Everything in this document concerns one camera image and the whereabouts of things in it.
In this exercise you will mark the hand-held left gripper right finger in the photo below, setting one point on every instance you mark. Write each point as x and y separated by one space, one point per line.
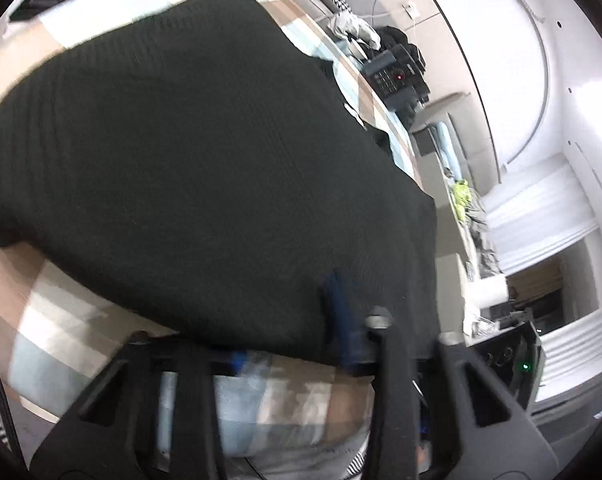
338 310

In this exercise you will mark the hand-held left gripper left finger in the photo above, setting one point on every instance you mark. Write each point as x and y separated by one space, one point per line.
196 385

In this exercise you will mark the black knit sweater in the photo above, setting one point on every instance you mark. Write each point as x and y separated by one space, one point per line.
181 160

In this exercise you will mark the black clothes pile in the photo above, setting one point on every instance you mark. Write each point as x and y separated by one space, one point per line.
393 37

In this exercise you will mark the low grey cabinet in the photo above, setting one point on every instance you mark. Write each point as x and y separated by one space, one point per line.
448 285

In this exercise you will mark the tall grey cabinet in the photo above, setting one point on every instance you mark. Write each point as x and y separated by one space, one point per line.
443 210

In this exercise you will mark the brown blue checkered blanket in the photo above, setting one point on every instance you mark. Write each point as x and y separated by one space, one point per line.
66 320

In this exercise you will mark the white paper roll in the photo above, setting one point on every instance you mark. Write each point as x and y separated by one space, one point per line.
488 292

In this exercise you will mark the grey padded jacket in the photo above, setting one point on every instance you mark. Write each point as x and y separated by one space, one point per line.
483 240

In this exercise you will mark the green mask toy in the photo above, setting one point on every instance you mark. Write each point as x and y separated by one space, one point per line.
461 197

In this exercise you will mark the black box with green light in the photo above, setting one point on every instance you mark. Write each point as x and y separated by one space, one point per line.
506 360

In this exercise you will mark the light blue pillow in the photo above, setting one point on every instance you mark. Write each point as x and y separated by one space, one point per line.
443 145

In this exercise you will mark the white curtain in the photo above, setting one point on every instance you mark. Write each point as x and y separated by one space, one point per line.
541 215

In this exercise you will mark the black electric pressure cooker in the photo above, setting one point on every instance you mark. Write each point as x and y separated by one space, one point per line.
388 75

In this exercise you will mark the grey white cloth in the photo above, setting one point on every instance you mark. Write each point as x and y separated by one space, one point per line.
353 27

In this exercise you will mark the white wall socket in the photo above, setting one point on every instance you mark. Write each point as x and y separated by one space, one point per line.
409 10

